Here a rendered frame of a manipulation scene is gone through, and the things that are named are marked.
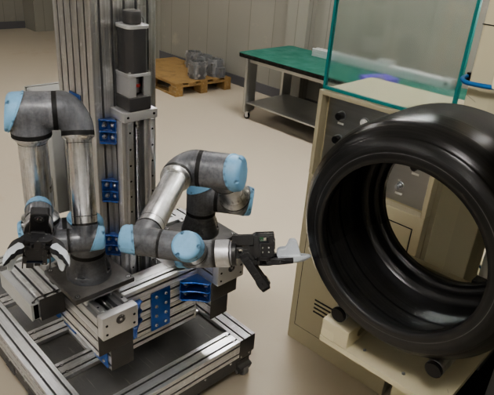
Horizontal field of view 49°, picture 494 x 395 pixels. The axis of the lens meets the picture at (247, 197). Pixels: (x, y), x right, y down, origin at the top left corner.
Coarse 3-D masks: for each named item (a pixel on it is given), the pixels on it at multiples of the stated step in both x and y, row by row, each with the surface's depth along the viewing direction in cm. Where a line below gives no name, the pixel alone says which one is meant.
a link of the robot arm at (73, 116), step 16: (64, 96) 158; (64, 112) 157; (80, 112) 159; (64, 128) 159; (80, 128) 159; (80, 144) 160; (80, 160) 161; (80, 176) 161; (80, 192) 161; (80, 208) 162; (80, 224) 162; (96, 224) 166; (80, 240) 162; (96, 240) 164
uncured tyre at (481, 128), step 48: (336, 144) 133; (384, 144) 120; (432, 144) 113; (480, 144) 110; (336, 192) 153; (384, 192) 159; (480, 192) 108; (336, 240) 155; (384, 240) 161; (336, 288) 140; (384, 288) 156; (432, 288) 154; (480, 288) 144; (384, 336) 134; (432, 336) 124; (480, 336) 117
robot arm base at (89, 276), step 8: (72, 256) 181; (96, 256) 181; (104, 256) 185; (72, 264) 182; (80, 264) 180; (88, 264) 181; (96, 264) 182; (104, 264) 185; (72, 272) 182; (80, 272) 181; (88, 272) 181; (96, 272) 182; (104, 272) 185; (72, 280) 182; (80, 280) 181; (88, 280) 181; (96, 280) 183; (104, 280) 185
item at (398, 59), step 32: (352, 0) 203; (384, 0) 194; (416, 0) 186; (448, 0) 179; (480, 0) 172; (352, 32) 206; (384, 32) 197; (416, 32) 189; (448, 32) 182; (352, 64) 210; (384, 64) 201; (416, 64) 192; (448, 64) 185; (384, 96) 204; (416, 96) 196; (448, 96) 188
